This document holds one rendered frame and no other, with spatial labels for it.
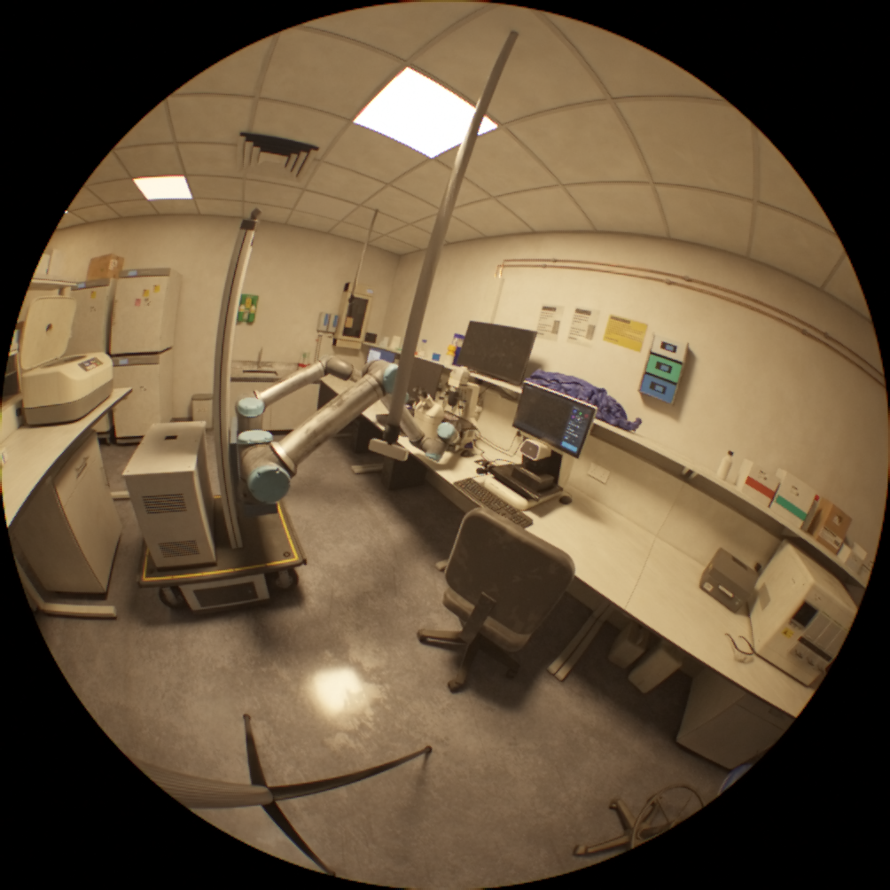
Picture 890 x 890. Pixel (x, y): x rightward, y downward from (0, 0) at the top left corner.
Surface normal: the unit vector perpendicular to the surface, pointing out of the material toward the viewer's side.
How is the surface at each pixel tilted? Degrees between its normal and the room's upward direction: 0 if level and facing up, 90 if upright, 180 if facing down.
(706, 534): 90
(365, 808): 0
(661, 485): 90
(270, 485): 93
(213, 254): 90
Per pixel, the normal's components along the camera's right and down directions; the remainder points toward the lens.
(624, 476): -0.75, 0.04
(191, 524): 0.62, 0.40
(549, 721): 0.24, -0.91
